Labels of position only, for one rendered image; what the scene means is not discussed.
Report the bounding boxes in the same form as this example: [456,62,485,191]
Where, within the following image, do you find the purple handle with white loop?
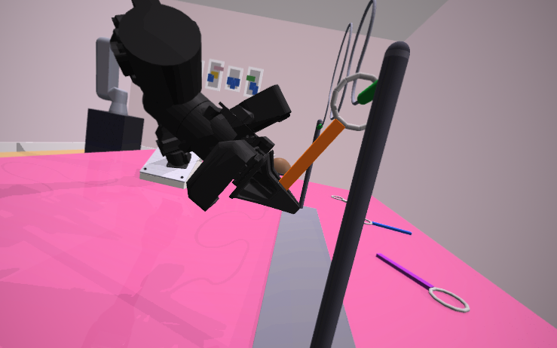
[375,253,470,313]

